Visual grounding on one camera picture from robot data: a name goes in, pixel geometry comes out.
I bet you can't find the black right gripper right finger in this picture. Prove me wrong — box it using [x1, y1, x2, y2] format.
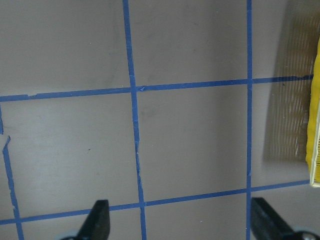
[250, 197, 295, 240]

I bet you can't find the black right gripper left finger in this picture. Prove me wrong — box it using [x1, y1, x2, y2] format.
[76, 199, 111, 240]

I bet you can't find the yellow plastic basket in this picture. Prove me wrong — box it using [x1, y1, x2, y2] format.
[305, 41, 320, 188]

